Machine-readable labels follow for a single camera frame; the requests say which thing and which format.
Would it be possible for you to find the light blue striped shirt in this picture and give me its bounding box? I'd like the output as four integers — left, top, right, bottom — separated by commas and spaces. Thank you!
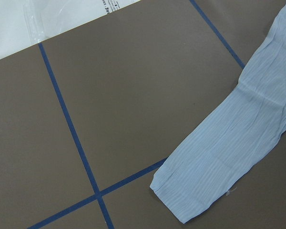
150, 4, 286, 223

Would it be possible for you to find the clear plastic bag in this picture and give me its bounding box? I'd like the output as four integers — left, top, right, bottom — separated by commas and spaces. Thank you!
0, 0, 134, 59

